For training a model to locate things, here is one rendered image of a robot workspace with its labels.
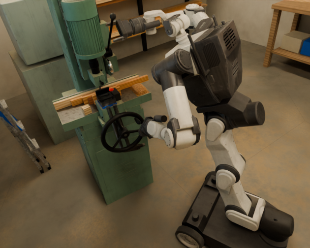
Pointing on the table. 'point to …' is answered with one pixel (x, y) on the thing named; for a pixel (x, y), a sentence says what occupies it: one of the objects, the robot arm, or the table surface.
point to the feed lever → (109, 37)
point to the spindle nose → (94, 64)
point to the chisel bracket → (96, 77)
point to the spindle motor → (84, 28)
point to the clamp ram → (102, 91)
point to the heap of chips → (139, 89)
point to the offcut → (86, 109)
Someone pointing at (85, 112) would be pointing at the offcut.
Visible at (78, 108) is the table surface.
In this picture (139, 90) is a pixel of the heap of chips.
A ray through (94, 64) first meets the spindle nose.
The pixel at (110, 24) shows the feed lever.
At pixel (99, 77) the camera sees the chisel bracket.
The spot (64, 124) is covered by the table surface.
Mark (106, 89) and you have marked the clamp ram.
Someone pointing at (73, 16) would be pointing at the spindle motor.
